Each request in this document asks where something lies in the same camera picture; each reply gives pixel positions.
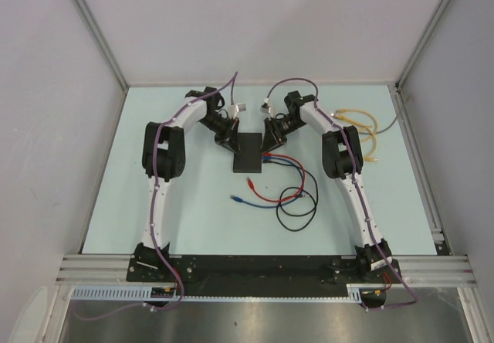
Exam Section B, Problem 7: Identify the yellow ethernet cable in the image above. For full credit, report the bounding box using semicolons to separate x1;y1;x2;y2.
357;128;380;163
330;111;374;130
334;108;378;142

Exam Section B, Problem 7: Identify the grey slotted cable duct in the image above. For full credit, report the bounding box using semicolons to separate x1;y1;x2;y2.
71;285;362;304

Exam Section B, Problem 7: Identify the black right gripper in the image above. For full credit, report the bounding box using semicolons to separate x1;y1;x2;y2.
260;115;306;155

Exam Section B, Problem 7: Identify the aluminium frame post left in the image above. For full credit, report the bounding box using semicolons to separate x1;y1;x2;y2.
72;0;129;93

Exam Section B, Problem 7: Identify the grey ethernet cable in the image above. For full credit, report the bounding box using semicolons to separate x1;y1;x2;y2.
370;111;398;134

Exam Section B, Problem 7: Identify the aluminium frame post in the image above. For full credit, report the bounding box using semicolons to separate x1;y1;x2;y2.
394;0;452;90
72;0;129;93

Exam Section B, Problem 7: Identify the black ethernet cable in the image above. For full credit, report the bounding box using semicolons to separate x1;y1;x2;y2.
262;159;319;233

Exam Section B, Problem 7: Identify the blue ethernet cable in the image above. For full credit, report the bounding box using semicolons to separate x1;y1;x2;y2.
229;156;306;209

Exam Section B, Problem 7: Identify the aluminium frame rail front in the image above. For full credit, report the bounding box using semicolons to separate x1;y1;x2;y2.
56;254;477;288

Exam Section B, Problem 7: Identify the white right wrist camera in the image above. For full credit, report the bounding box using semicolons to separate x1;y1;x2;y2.
260;98;274;117

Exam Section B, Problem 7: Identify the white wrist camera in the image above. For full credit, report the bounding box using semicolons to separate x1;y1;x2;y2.
260;98;274;117
227;104;246;119

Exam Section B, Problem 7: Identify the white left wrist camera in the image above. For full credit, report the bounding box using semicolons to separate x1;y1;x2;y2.
227;104;246;119

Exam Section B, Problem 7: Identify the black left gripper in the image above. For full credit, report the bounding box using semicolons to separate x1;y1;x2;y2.
198;113;241;155

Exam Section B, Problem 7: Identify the red ethernet cable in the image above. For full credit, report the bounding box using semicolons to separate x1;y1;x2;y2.
245;151;306;204

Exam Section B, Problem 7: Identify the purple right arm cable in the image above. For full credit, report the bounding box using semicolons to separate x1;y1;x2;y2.
262;78;420;311

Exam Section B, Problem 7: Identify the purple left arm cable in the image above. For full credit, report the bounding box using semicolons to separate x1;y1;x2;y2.
73;70;239;320

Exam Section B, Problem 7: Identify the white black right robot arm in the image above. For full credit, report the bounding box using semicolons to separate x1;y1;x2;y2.
261;91;398;282

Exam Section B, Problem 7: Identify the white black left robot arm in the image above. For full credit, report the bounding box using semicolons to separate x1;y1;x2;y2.
141;87;246;250

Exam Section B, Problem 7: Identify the black network switch box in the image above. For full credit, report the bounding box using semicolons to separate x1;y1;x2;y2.
232;133;262;174

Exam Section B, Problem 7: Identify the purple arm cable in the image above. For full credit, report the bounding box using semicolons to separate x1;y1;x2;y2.
262;78;420;311
73;70;239;320

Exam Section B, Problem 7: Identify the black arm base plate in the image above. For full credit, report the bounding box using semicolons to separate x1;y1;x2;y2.
126;245;401;304

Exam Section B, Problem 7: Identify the aluminium frame post right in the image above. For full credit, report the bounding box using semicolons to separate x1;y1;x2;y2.
394;0;452;90

